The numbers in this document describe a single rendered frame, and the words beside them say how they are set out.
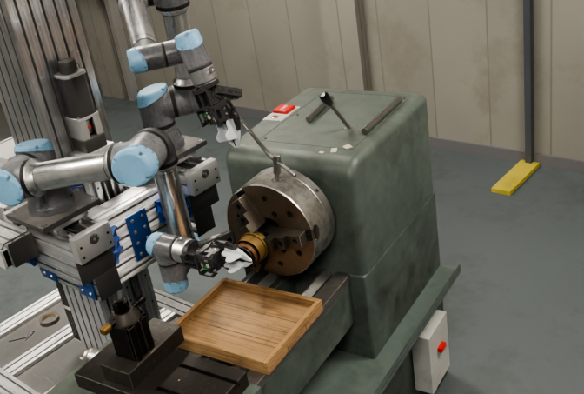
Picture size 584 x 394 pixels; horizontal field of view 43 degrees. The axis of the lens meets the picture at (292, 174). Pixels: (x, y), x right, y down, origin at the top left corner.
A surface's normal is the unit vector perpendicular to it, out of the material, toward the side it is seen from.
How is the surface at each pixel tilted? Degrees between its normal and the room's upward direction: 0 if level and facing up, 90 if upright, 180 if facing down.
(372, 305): 90
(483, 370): 0
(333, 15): 90
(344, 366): 0
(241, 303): 0
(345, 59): 90
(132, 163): 89
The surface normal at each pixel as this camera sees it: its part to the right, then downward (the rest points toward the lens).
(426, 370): -0.51, 0.43
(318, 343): 0.84, 0.11
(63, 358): -0.15, -0.89
